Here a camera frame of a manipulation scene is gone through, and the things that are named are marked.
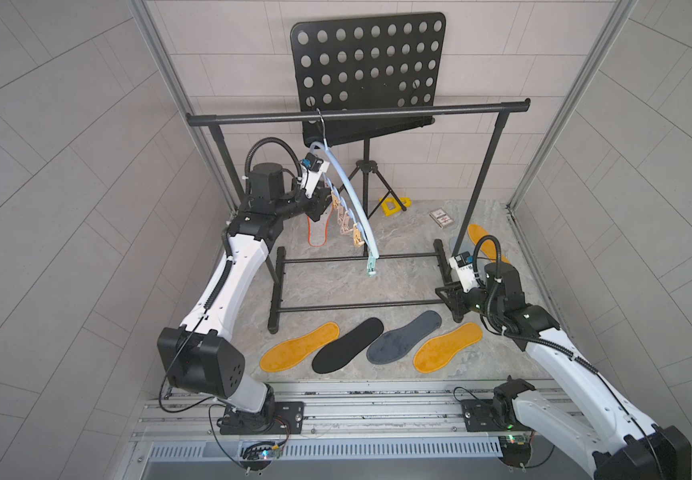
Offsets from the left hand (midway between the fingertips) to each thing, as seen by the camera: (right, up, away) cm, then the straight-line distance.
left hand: (336, 186), depth 73 cm
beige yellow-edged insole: (+48, -12, +35) cm, 61 cm away
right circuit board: (+41, -61, -6) cm, 74 cm away
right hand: (+27, -26, +6) cm, 38 cm away
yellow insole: (-12, -44, +8) cm, 46 cm away
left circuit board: (-17, -61, -7) cm, 64 cm away
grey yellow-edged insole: (+27, -45, +8) cm, 53 cm away
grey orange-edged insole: (-7, -11, +12) cm, 17 cm away
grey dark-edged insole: (+14, -43, +9) cm, 46 cm away
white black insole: (+1, -44, +9) cm, 45 cm away
